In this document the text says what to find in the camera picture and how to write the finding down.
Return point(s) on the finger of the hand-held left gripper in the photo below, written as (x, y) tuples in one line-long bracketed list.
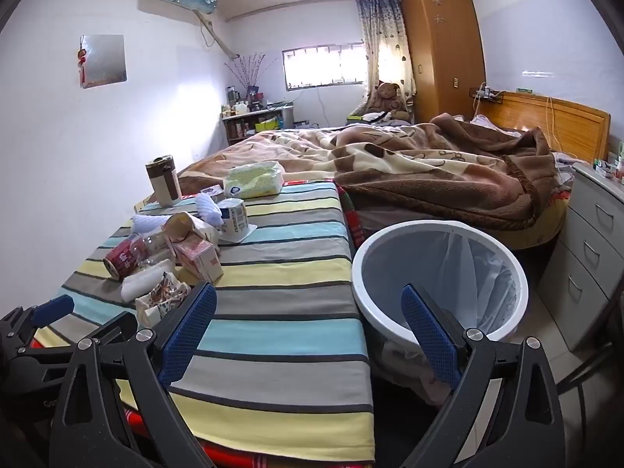
[(34, 352), (52, 309)]

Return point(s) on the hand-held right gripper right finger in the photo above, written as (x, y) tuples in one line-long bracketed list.
[(429, 339)]

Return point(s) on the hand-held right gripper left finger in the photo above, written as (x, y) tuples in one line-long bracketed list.
[(187, 334)]

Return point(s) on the patterned paper wrapper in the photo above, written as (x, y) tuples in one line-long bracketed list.
[(161, 297)]

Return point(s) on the white paper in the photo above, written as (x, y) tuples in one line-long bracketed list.
[(144, 280)]

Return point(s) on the pink white paper carton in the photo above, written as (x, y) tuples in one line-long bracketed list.
[(197, 258)]

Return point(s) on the white round trash bin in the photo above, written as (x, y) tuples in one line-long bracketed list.
[(385, 273)]

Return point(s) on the clear bottle red label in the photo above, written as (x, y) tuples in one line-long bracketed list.
[(124, 258)]

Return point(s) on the brown paper box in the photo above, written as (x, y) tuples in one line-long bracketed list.
[(187, 226)]

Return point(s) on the white yogurt cup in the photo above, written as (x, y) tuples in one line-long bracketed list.
[(235, 219)]

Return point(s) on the purple milk carton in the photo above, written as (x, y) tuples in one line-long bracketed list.
[(212, 191)]

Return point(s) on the clear plastic bin liner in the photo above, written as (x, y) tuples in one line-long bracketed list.
[(482, 278)]

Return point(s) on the striped bed cloth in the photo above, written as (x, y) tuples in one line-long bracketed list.
[(282, 273)]

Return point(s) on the red plaid bed sheet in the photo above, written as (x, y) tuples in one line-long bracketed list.
[(353, 214)]

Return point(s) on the brown and cream tumbler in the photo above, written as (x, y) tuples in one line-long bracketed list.
[(163, 183)]

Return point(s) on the yellow dotted tissue pack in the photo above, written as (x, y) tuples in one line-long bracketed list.
[(253, 180)]

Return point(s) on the brown printed blanket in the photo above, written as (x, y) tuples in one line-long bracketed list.
[(414, 165)]

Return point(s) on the grey drawer cabinet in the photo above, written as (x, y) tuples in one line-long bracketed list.
[(585, 234)]

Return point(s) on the small shelf unit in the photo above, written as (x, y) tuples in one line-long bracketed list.
[(243, 126)]

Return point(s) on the group of bottles and jars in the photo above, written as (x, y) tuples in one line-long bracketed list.
[(241, 105)]

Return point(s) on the brown teddy bear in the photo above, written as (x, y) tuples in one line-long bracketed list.
[(387, 100)]

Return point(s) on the red hanging ornament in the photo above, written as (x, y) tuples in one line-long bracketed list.
[(83, 61)]

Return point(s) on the white power strip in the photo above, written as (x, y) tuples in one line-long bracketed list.
[(487, 93)]

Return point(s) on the assorted small medicine boxes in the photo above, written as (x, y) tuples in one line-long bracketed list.
[(612, 163)]

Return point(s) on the wooden headboard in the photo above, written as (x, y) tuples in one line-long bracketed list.
[(570, 122)]

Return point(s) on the dried branches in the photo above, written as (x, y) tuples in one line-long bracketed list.
[(251, 70)]

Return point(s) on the wooden wardrobe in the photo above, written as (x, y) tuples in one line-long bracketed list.
[(443, 48)]

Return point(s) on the barred window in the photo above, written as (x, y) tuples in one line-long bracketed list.
[(321, 66)]

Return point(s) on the air conditioner pipe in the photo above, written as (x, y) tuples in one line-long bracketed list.
[(214, 34)]

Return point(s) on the patterned curtain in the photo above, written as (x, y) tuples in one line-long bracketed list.
[(385, 34)]

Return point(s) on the silver wall mirror sheet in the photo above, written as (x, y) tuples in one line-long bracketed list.
[(105, 61)]

